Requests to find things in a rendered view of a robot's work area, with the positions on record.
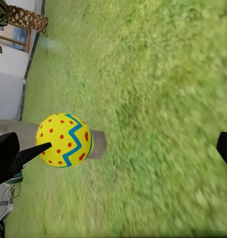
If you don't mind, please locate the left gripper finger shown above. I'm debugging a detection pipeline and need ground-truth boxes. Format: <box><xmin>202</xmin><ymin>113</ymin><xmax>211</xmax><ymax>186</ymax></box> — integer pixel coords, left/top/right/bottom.
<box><xmin>15</xmin><ymin>142</ymin><xmax>52</xmax><ymax>170</ymax></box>

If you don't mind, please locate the easter egg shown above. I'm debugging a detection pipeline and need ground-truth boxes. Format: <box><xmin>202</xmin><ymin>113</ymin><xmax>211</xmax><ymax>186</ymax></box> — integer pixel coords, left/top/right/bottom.
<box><xmin>36</xmin><ymin>114</ymin><xmax>94</xmax><ymax>168</ymax></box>

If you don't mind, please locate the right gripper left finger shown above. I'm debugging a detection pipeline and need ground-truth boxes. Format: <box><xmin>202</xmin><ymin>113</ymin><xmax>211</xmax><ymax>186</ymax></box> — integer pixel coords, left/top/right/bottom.
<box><xmin>0</xmin><ymin>132</ymin><xmax>20</xmax><ymax>181</ymax></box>

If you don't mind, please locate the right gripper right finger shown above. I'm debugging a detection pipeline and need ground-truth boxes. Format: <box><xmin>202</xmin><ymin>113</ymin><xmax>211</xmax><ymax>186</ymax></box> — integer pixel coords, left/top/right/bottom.
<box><xmin>217</xmin><ymin>132</ymin><xmax>227</xmax><ymax>163</ymax></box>

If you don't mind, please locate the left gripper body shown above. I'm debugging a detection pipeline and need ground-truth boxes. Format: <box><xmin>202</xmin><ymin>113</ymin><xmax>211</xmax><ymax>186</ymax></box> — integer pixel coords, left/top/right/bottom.
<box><xmin>0</xmin><ymin>159</ymin><xmax>21</xmax><ymax>184</ymax></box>

